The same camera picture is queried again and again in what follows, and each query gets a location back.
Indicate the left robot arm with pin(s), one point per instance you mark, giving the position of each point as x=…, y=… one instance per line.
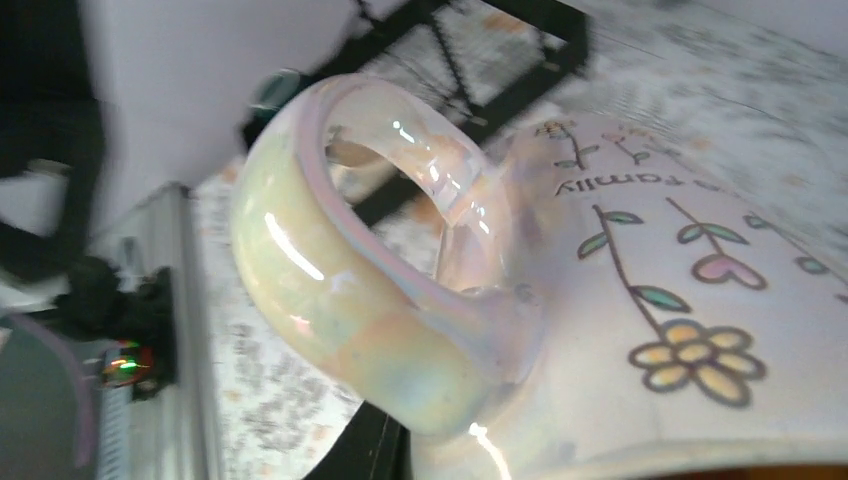
x=53, y=151

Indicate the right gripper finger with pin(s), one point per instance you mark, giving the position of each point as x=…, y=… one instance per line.
x=373, y=446

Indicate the black wire dish rack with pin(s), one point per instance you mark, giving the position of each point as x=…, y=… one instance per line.
x=481, y=63

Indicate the aluminium rail frame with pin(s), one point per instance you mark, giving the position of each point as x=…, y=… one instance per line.
x=173, y=433

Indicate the floral white mug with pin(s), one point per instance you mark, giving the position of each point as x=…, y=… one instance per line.
x=580, y=306

